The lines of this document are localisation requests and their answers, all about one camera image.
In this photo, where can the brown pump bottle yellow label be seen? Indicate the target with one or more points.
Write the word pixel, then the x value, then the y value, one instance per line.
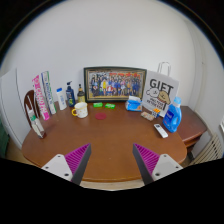
pixel 81 96

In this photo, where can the white paper gift bag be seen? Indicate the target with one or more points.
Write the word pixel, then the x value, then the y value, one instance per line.
pixel 160 93

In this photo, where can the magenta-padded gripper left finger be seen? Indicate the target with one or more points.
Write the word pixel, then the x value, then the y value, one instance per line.
pixel 76 160

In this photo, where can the white radiator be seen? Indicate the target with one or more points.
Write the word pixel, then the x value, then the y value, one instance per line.
pixel 210 151

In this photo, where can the white mug yellow rim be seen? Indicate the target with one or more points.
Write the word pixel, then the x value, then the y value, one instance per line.
pixel 81 110

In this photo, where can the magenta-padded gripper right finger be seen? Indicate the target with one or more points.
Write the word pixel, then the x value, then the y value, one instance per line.
pixel 147 160

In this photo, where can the white remote control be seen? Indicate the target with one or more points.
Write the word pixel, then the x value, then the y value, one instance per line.
pixel 160 130

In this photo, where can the framed group picture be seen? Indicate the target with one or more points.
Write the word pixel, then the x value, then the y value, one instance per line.
pixel 115 84

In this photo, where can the white refrigerator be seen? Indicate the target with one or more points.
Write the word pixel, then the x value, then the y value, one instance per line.
pixel 11 106

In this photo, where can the dark wooden side table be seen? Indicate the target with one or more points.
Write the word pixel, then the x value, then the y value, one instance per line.
pixel 191 125

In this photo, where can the dark blue pump bottle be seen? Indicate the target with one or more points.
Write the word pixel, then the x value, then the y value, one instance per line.
pixel 70 96

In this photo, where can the blue tissue pack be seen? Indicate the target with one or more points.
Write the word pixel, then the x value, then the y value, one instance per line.
pixel 134 104

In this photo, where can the green cabinet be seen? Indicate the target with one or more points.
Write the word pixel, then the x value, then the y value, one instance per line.
pixel 3 140

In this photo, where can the clear plastic drink bottle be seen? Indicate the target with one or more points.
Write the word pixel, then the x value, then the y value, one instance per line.
pixel 37 126

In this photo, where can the dark wooden chair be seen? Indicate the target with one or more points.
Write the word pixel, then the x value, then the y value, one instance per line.
pixel 29 100

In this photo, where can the flat round red coaster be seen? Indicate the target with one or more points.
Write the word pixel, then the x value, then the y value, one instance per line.
pixel 100 116

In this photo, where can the pink shuttlecock tube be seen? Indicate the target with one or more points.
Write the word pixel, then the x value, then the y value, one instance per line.
pixel 40 98

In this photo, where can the small orange blue box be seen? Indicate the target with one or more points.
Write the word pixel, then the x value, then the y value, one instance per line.
pixel 156 112

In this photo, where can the blue detergent bottle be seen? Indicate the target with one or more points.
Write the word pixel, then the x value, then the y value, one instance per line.
pixel 172 118

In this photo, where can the small clear snack pack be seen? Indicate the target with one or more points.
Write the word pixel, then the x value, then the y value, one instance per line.
pixel 147 116

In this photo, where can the white bottle blue cap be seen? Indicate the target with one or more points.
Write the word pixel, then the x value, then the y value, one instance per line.
pixel 61 100

